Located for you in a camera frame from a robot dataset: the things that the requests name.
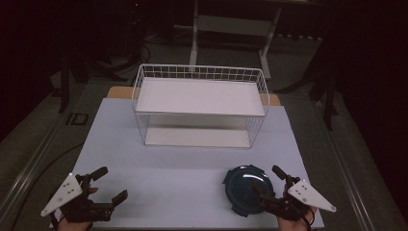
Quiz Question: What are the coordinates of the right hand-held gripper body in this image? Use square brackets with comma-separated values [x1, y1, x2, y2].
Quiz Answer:
[260, 175, 337, 222]

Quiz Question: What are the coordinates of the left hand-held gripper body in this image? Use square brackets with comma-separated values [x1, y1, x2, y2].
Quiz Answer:
[40, 172, 115, 224]

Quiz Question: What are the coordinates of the dark teal round lidded container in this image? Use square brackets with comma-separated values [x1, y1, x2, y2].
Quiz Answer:
[221, 164, 276, 218]

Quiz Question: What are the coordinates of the white wire shelf rack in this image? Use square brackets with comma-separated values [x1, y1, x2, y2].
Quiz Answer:
[131, 63, 270, 149]

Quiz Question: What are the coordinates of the person's left hand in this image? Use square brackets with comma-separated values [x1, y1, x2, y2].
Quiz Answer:
[57, 188, 99, 231]

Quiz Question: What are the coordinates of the person's right hand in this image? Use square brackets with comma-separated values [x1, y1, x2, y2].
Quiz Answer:
[277, 207, 319, 231]

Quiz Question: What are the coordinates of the pale blue table cover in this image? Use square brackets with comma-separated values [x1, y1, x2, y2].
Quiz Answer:
[51, 97, 325, 230]

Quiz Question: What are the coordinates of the black floor box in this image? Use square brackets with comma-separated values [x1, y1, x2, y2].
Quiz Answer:
[65, 112, 89, 126]

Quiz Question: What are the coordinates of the black metal stand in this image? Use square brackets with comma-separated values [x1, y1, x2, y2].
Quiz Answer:
[322, 71, 340, 131]

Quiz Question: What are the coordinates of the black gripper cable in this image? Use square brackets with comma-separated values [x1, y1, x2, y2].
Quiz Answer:
[300, 210, 316, 231]

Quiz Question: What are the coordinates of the black floor cable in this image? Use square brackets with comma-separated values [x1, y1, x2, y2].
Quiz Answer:
[9, 142, 85, 231]

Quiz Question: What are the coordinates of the metal floor rail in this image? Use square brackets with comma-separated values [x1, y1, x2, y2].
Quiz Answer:
[311, 99, 369, 231]
[0, 119, 66, 222]

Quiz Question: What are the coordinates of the white metal desk frame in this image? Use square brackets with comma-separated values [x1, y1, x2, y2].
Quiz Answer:
[189, 0, 283, 80]

